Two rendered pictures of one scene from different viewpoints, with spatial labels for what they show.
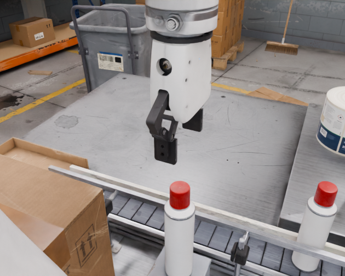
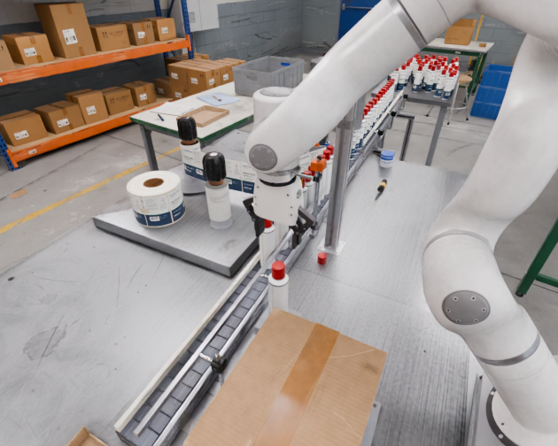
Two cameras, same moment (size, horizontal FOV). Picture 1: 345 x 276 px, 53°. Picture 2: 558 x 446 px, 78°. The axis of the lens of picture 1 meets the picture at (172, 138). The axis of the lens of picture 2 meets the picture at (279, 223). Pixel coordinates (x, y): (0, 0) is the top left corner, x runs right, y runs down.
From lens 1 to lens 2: 0.75 m
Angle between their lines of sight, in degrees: 70
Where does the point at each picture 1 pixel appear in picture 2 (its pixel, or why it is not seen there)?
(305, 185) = (203, 247)
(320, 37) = not seen: outside the picture
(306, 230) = (270, 244)
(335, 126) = (162, 208)
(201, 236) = (240, 312)
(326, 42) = not seen: outside the picture
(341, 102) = (151, 192)
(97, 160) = (74, 424)
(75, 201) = (289, 320)
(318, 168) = (186, 236)
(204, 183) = (164, 312)
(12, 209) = (298, 360)
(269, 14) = not seen: outside the picture
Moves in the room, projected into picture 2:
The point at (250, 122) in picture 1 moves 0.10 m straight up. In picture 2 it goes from (84, 265) to (74, 244)
